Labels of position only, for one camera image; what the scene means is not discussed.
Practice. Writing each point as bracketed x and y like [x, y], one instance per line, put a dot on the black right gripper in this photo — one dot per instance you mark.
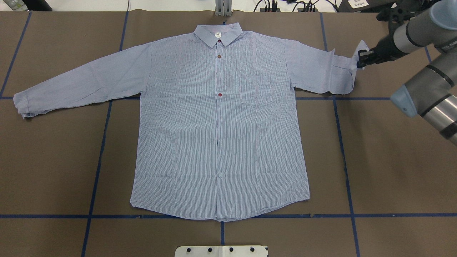
[386, 50]

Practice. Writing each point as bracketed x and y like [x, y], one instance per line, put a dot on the light blue striped shirt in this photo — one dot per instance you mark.
[218, 136]

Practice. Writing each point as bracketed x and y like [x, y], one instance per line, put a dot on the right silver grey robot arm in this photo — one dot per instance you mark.
[428, 92]

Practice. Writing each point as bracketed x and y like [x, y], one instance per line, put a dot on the blue tape line crosswise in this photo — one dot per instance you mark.
[375, 215]

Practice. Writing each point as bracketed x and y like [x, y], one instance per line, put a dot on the aluminium frame post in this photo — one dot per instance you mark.
[223, 8]

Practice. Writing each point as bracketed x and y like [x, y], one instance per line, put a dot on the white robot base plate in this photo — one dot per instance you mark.
[222, 251]

